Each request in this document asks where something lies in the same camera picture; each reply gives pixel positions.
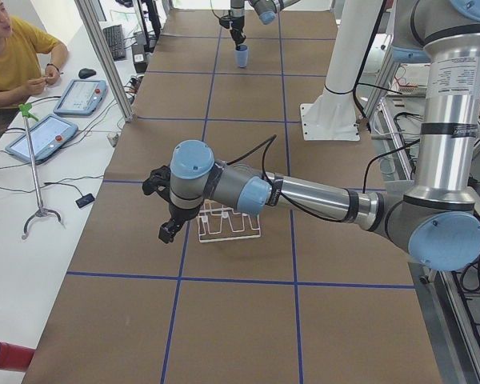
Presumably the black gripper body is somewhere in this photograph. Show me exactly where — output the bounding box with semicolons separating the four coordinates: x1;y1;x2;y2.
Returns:
168;202;200;226
230;18;245;44

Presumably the small black device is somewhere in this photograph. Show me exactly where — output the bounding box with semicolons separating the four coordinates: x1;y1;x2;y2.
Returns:
75;194;95;209

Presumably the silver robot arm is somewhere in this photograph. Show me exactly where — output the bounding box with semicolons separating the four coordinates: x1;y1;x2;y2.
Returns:
142;1;480;271
219;0;299;50

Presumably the white central robot pedestal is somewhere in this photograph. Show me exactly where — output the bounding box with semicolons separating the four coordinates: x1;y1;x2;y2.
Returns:
300;0;385;142

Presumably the blue teach pendant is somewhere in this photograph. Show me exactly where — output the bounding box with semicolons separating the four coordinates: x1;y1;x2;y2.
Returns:
5;114;78;162
53;79;107;116

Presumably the red cylinder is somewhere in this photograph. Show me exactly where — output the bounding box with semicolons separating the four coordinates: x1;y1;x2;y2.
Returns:
0;342;35;372

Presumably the black keyboard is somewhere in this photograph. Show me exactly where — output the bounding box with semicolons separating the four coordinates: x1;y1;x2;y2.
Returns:
102;25;126;61

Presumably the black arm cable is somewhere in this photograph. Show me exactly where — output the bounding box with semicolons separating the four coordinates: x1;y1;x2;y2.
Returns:
226;134;357;223

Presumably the light blue plastic cup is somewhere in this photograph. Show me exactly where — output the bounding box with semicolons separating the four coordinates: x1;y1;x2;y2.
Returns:
234;44;249;68

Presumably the person in yellow shirt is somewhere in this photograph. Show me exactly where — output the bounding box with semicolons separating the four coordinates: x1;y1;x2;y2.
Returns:
0;1;68;134

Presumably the lower blue teach pendant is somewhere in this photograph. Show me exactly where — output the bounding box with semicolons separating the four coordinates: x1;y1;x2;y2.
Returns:
5;114;78;162

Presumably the aluminium frame post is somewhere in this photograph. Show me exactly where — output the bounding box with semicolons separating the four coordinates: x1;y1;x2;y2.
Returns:
74;0;134;122

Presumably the white wire cup rack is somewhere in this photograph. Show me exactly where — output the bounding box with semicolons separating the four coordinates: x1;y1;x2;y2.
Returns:
197;200;262;243

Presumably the green handled reacher grabber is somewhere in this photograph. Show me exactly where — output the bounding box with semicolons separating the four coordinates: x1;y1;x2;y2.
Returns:
18;102;63;240

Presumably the black computer mouse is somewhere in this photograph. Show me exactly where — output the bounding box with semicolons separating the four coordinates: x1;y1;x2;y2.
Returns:
78;68;97;79

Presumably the upper blue teach pendant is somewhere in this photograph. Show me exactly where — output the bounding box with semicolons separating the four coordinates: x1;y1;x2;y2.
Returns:
53;79;107;116

